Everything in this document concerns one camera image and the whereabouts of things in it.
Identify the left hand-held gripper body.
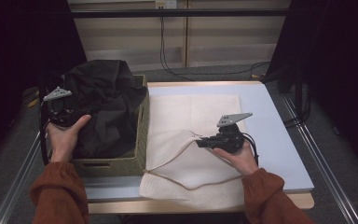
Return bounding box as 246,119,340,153
41,86,95,129

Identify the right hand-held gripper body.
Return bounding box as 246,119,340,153
209,112,255,154

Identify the white mesh laundry bag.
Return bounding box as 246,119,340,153
138,94,250,211

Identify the black garment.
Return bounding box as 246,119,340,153
48,59,148,160

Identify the green woven basket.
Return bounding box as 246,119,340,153
70,74,150,178

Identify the person's right hand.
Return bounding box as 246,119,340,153
212,141,260,177

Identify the person's left hand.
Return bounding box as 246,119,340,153
45,114,92,163

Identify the black metal stand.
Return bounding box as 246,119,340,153
293,66,312,120
36,70,63,106

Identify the light blue table mat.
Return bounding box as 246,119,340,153
83,84,315,203

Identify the dark curtain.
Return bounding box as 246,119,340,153
260,0,358,175
0,0,88,166

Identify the black horizontal bar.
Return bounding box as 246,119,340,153
70,7,291,19

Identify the right hand-held gripper cable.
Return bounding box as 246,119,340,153
242,133,260,166

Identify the hand-held gripper cable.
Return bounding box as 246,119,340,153
38,102,51,166
242,133,260,166

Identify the left hand-held gripper cable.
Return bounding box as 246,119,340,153
38,102,51,166

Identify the metal floor rail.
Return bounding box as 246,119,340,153
281,94,358,224
0,130,42,224

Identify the black wall cable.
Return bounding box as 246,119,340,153
158,16,272,82

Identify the white wall socket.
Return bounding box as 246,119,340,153
155,0,178,10

